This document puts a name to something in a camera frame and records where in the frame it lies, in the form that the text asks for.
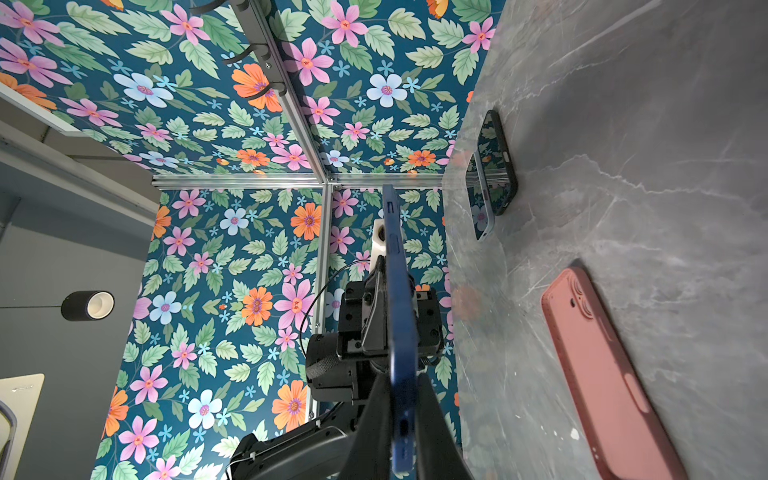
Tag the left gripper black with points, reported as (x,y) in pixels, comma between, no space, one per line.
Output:
(341,366)

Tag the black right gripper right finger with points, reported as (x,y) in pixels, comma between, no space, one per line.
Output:
(438,456)

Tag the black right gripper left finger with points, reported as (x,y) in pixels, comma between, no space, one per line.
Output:
(369,456)

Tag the blue edged smartphone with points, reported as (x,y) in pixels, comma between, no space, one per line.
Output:
(402,338)

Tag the pink phone case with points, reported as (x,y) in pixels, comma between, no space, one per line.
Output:
(626,438)

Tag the purple edged smartphone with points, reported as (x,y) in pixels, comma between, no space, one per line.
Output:
(478,193)

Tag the black smartphone face up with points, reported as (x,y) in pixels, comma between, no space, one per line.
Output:
(496,161)

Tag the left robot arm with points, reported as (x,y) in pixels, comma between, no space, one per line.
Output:
(315,450)

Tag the black cylindrical ceiling lamp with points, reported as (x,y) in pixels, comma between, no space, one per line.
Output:
(81,306)

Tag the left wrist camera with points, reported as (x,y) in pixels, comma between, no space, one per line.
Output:
(378,247)

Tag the aluminium frame post left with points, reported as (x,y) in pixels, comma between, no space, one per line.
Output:
(234,181)

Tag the metal hook rail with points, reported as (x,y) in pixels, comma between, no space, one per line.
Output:
(260,43)

